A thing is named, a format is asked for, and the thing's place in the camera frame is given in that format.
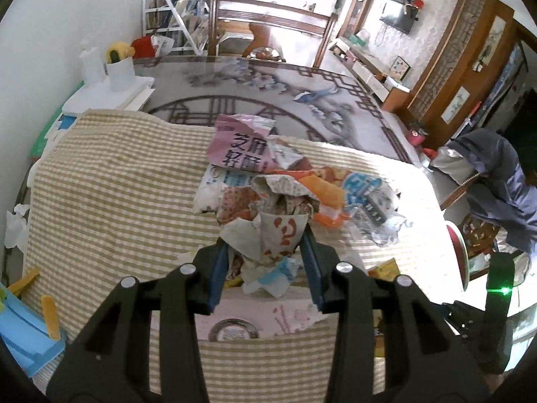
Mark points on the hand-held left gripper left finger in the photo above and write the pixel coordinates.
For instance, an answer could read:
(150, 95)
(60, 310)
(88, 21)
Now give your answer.
(217, 275)

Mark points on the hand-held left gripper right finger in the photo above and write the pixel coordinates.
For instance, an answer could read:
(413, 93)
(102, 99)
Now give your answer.
(312, 273)

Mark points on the yellow snack packet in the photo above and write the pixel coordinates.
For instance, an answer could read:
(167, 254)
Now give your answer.
(386, 268)

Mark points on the stack of white books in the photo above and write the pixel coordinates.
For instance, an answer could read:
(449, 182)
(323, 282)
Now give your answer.
(105, 98)

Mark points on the white crumpled tissue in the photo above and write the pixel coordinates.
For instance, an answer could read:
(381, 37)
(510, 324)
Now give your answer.
(16, 224)

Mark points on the pink printed wrapper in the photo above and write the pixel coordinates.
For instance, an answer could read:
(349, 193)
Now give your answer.
(239, 142)

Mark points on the orange-brown object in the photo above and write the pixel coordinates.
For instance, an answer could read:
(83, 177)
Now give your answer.
(262, 37)

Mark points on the wooden chair white cushion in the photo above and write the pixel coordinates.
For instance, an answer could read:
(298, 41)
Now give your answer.
(453, 168)

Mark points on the white blue flat wrapper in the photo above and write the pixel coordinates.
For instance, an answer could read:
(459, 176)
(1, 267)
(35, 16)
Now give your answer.
(214, 184)

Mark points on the dark blue jacket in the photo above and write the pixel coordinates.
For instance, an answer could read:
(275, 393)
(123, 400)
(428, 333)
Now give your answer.
(503, 184)

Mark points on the white pink printed bag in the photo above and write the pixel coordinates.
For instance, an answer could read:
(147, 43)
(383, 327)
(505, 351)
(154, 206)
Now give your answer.
(285, 317)

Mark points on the red bag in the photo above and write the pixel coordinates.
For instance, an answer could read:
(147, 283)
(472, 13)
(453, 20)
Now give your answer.
(144, 46)

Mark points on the white plastic container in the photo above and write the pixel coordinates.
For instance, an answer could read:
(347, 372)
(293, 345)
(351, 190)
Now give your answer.
(119, 75)

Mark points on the white metal rack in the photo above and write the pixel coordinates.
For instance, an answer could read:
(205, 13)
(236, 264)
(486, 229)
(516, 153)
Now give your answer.
(168, 12)

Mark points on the crumpled patterned paper wrapper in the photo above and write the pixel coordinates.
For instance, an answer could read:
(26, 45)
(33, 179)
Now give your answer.
(281, 191)

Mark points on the yellow plush toy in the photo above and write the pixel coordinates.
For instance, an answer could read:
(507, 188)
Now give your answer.
(119, 50)

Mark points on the yellow plastic clip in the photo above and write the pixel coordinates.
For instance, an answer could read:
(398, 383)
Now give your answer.
(51, 319)
(25, 281)

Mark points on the crumpled grey paper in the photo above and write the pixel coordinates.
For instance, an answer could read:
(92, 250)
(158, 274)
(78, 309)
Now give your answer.
(241, 239)

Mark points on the beige checked table mat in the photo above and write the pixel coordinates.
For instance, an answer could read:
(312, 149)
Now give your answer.
(117, 201)

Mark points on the grey printed tablecloth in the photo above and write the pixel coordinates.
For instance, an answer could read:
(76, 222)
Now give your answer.
(251, 84)

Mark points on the small framed picture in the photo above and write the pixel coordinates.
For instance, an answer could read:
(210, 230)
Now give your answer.
(399, 69)

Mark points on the red cup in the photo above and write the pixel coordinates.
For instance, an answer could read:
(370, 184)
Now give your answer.
(417, 136)

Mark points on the blue and white wrapper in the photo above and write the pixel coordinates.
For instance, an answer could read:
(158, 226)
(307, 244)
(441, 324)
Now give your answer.
(363, 189)

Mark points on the white low cabinet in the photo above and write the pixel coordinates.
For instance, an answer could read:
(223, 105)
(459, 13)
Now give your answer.
(369, 71)

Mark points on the orange snack wrapper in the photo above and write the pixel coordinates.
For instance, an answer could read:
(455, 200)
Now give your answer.
(323, 193)

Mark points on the brown wooden partition screen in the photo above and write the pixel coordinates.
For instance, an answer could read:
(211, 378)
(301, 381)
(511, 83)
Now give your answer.
(465, 50)

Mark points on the red basin green rim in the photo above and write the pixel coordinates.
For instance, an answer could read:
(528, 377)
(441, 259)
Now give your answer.
(458, 252)

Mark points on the white paper cup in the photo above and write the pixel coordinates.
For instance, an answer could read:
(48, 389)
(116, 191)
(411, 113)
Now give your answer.
(285, 231)

